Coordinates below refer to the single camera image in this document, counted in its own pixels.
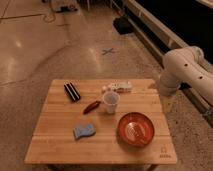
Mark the equipment base on floor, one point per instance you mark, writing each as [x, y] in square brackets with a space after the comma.
[64, 5]

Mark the red chili pepper toy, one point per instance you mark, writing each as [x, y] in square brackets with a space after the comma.
[91, 107]

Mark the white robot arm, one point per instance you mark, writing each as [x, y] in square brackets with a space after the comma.
[186, 65]

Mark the wooden table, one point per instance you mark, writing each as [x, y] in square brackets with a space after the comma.
[53, 141]

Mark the white ceramic cup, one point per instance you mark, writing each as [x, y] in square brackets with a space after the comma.
[110, 100]

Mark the black box on floor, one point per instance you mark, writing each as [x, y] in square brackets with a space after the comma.
[122, 26]

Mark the red ceramic bowl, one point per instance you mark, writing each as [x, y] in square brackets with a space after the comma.
[135, 129]

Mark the blue sponge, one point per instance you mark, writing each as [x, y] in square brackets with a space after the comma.
[84, 131]

